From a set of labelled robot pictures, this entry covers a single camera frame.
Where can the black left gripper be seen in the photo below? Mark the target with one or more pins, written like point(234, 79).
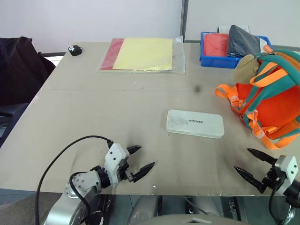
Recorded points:
point(123, 173)

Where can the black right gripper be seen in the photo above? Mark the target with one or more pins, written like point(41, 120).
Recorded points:
point(270, 177)

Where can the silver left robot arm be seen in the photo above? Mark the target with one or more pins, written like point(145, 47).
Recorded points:
point(82, 183)

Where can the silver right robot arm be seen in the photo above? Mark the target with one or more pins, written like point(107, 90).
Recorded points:
point(294, 191)

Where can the orange and teal backpack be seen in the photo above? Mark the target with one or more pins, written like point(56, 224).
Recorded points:
point(274, 110)

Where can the white rectangular case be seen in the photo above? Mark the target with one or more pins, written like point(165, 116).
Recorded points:
point(194, 124)

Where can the grey rounded robot torso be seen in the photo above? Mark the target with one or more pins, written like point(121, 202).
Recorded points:
point(187, 220)

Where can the yellow paper sheet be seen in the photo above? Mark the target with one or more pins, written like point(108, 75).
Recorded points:
point(145, 54)

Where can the red paper sheet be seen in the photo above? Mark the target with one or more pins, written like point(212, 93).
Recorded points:
point(110, 56)

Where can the clear plastic sleeve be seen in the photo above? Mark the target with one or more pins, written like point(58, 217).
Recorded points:
point(179, 58)

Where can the blue plastic bin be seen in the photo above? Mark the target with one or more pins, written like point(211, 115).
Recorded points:
point(218, 62)

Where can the small black white-spotted object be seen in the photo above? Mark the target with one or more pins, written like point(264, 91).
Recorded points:
point(75, 50)

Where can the dark grey fabric pouch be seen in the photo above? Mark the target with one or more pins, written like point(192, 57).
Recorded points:
point(241, 39)

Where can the red flat pouch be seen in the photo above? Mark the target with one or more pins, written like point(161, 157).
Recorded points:
point(215, 45)

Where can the dark chair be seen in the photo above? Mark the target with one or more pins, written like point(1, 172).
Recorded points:
point(11, 114)

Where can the white box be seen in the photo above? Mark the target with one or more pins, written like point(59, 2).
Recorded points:
point(222, 28)

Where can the black jacket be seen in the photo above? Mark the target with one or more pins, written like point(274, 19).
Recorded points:
point(18, 70)

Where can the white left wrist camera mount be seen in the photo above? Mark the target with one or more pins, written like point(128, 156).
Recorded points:
point(114, 157)

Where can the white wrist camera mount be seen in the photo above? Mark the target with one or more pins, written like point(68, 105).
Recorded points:
point(289, 167)
point(114, 157)

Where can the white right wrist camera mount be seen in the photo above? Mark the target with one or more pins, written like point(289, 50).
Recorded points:
point(289, 167)

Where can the grey vertical wall post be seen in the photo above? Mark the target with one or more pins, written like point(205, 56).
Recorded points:
point(184, 21)

